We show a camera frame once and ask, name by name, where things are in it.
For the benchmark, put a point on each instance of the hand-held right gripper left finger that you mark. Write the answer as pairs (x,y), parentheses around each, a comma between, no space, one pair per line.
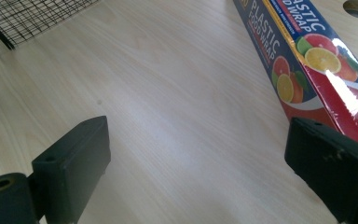
(74,161)

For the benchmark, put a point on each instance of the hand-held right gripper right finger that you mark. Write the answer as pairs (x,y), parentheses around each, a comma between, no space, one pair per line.
(332,168)

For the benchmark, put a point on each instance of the blue and red food wrap box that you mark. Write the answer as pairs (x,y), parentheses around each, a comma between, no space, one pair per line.
(310,62)

